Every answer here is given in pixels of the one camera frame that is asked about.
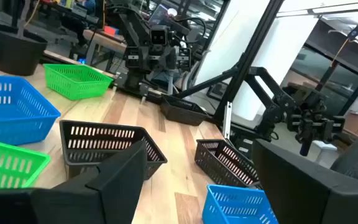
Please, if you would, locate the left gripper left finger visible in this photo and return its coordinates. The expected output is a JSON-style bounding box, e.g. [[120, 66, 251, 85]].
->
[[0, 139, 148, 224]]

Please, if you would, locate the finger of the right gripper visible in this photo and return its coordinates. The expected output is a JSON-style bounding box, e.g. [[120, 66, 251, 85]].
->
[[177, 48, 192, 70], [126, 46, 141, 69]]

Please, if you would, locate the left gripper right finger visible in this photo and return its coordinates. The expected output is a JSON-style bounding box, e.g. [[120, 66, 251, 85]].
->
[[252, 138, 358, 224]]

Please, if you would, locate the green plastic basket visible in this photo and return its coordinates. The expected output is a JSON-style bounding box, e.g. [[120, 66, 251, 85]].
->
[[0, 137, 52, 190], [43, 63, 114, 101]]

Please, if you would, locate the black plastic basket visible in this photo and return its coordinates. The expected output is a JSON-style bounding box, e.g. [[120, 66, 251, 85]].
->
[[160, 94, 209, 127], [58, 119, 168, 181], [194, 138, 261, 189]]

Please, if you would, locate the wooden desk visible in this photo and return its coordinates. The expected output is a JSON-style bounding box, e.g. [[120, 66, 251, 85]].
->
[[82, 29, 127, 67]]

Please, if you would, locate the red box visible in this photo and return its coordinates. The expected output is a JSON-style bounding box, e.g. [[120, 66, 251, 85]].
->
[[104, 25, 120, 36]]

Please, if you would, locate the blue plastic basket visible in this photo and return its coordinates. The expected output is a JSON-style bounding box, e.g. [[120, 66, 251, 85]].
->
[[201, 184, 280, 224], [0, 74, 62, 146]]

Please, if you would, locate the black plant pot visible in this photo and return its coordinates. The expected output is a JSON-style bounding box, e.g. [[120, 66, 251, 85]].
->
[[0, 23, 48, 77]]

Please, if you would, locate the hanging blue black device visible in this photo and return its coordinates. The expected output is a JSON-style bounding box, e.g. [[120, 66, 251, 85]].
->
[[346, 24, 358, 42]]

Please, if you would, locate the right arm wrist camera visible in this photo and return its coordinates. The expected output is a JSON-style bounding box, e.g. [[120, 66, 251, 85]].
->
[[149, 25, 170, 47]]

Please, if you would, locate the black aluminium frame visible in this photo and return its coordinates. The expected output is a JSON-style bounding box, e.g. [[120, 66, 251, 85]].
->
[[175, 0, 285, 139]]

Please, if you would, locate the silver metal bracket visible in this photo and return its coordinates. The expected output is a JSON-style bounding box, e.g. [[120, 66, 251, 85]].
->
[[223, 101, 234, 140]]

